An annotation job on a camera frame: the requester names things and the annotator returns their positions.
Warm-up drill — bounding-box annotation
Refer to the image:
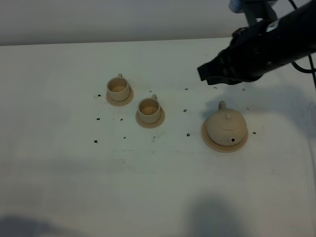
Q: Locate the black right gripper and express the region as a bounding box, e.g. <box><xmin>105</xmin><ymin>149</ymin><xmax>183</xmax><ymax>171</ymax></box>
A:
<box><xmin>197</xmin><ymin>19</ymin><xmax>284</xmax><ymax>85</ymax></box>

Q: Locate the beige ceramic teapot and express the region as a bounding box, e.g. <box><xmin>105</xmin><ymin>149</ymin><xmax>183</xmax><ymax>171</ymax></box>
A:
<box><xmin>206</xmin><ymin>101</ymin><xmax>248</xmax><ymax>147</ymax></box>

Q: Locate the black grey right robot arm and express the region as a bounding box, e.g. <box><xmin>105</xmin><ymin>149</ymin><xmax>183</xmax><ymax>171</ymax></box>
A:
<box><xmin>197</xmin><ymin>0</ymin><xmax>316</xmax><ymax>85</ymax></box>

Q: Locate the beige teapot saucer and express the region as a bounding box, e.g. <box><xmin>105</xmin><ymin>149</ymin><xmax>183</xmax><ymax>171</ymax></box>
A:
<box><xmin>201</xmin><ymin>119</ymin><xmax>248</xmax><ymax>153</ymax></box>

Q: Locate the beige near cup saucer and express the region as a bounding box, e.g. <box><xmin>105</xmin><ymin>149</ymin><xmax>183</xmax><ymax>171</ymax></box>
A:
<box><xmin>135</xmin><ymin>108</ymin><xmax>165</xmax><ymax>128</ymax></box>

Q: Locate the beige near teacup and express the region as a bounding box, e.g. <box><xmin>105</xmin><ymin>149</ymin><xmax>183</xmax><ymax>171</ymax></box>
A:
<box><xmin>136</xmin><ymin>94</ymin><xmax>161</xmax><ymax>124</ymax></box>

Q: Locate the beige teacup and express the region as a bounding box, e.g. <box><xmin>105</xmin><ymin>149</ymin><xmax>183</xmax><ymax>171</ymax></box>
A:
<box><xmin>107</xmin><ymin>73</ymin><xmax>131</xmax><ymax>102</ymax></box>
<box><xmin>136</xmin><ymin>94</ymin><xmax>161</xmax><ymax>124</ymax></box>

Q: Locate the beige far left saucer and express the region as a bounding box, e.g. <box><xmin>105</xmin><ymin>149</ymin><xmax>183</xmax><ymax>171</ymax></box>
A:
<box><xmin>106</xmin><ymin>85</ymin><xmax>134</xmax><ymax>107</ymax></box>

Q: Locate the beige far left teacup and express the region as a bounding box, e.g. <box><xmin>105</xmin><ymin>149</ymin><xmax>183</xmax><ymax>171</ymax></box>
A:
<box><xmin>107</xmin><ymin>73</ymin><xmax>131</xmax><ymax>102</ymax></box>

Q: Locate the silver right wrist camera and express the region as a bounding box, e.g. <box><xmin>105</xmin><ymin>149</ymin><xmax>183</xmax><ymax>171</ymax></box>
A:
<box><xmin>229</xmin><ymin>0</ymin><xmax>277</xmax><ymax>26</ymax></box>

